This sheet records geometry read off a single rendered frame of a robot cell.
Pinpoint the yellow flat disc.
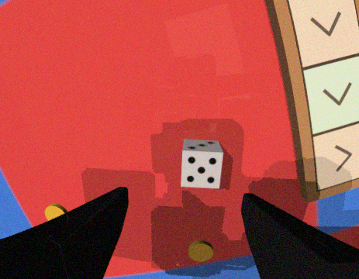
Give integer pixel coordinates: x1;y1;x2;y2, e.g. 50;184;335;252
188;241;213;261
45;204;67;221

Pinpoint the grey die with black pips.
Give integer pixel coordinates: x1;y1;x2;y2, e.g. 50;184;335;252
180;139;223;189

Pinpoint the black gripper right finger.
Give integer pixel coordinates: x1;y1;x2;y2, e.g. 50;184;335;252
241;193;359;279

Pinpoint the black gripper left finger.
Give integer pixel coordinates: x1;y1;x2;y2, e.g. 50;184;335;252
0;187;129;279

